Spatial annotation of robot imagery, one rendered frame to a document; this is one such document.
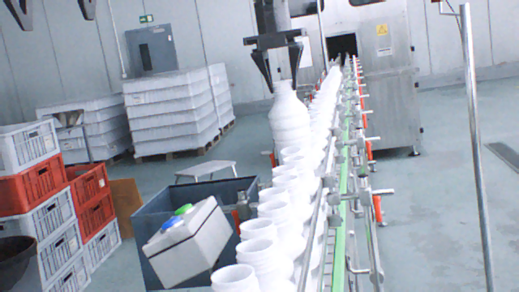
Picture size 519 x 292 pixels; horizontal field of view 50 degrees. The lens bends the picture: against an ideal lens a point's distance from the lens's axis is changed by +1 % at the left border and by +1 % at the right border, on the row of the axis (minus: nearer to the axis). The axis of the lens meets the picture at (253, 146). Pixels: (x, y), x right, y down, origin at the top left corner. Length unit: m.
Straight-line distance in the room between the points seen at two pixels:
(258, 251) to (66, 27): 12.14
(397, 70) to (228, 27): 6.25
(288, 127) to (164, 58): 10.82
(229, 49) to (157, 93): 4.02
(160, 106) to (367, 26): 3.28
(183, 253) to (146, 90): 6.90
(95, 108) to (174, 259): 7.34
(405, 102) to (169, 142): 3.45
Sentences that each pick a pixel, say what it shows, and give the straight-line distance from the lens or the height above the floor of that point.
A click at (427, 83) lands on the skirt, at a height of 0.09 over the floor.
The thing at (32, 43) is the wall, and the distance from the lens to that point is 13.00.
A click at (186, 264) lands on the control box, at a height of 1.07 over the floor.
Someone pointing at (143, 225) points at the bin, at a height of 0.92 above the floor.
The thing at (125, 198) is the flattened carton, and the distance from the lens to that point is 4.45.
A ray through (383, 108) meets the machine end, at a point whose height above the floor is 0.53.
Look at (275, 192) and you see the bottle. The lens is 0.69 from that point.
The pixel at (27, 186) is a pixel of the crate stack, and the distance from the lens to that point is 3.29.
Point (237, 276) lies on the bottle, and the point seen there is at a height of 1.15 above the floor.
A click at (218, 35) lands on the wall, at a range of 11.40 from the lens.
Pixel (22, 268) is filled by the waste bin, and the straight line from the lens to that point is 2.62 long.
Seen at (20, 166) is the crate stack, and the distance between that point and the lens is 3.23.
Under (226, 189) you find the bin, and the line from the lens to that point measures 1.75.
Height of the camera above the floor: 1.34
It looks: 10 degrees down
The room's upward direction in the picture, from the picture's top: 10 degrees counter-clockwise
